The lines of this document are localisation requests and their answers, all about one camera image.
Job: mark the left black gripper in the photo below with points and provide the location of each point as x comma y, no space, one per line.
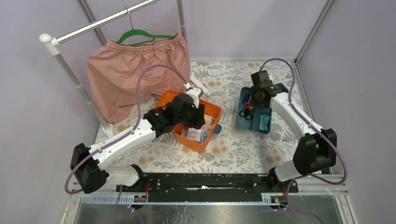
198,116

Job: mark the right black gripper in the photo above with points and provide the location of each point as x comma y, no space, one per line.
254,105

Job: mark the bagged latex gloves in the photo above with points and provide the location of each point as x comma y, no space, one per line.
209,121

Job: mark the white blue medicine sachet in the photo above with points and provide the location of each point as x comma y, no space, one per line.
194,135

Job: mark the small orange scissors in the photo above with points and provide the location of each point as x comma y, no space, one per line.
248,105

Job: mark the black handled scissors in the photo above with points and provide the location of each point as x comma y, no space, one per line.
246,114

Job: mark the teal divided tray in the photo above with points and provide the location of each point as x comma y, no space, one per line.
253,125

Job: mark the orange plastic medicine box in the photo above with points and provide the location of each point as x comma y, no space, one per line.
161,124

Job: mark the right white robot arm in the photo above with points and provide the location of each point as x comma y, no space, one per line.
314,151

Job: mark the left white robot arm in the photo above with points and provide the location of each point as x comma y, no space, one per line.
92,166

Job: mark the white rectangular box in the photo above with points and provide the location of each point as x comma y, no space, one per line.
196,82

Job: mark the floral table mat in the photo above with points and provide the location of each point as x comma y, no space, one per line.
232,150

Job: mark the pink fabric shorts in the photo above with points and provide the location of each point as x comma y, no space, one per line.
117,73

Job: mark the green clothes hanger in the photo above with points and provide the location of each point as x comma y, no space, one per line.
140,32

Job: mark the silver clothes rack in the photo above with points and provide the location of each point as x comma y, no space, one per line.
52,44

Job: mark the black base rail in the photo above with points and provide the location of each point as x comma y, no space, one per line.
206,188

